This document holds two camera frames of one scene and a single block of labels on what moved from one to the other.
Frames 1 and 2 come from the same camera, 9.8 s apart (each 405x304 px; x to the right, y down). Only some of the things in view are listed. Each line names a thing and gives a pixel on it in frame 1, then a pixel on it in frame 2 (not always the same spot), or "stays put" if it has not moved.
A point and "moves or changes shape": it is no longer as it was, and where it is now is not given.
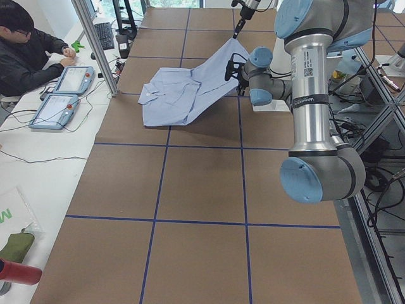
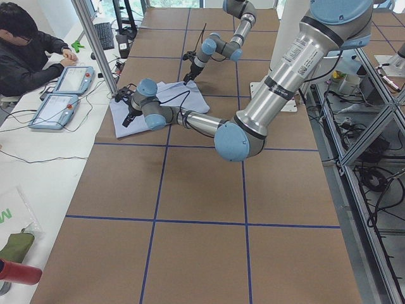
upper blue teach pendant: (74, 80) stays put
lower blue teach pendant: (56, 112) stays put
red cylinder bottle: (19, 273) stays put
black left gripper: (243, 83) -> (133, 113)
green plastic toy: (77, 45) stays put
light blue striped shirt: (173, 94) moves or changes shape
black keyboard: (105, 33) stays put
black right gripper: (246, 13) -> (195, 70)
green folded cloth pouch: (17, 246) stays put
